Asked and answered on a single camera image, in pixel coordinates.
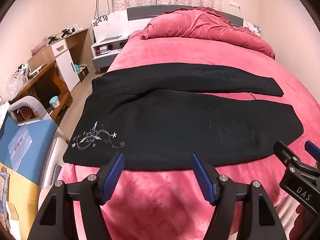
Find crumpled plastic bag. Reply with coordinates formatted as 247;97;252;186
4;70;30;101

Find white grey nightstand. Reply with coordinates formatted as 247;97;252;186
90;35;129;72

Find grey chair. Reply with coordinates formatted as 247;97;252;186
9;96;52;125

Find white blue bucket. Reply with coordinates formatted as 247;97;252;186
49;95;61;108

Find black embroidered pants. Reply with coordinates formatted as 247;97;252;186
62;63;304;168

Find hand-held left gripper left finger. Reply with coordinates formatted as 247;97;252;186
27;152;125;240

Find white wooden cabinet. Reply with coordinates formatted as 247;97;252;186
49;28;93;92

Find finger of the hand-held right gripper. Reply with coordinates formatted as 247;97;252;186
273;141;301;168
304;140;320;167

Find pink basket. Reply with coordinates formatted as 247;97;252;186
31;42;48;55

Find wooden desk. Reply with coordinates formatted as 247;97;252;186
9;47;73;127

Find red duvet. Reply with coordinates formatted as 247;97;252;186
140;6;276;60

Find pink bed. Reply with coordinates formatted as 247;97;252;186
59;29;320;240

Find clear plastic pouch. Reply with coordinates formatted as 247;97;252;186
7;127;33;158

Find dark storage box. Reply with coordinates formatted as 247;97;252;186
77;67;90;82

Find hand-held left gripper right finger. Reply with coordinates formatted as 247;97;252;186
191;152;288;240

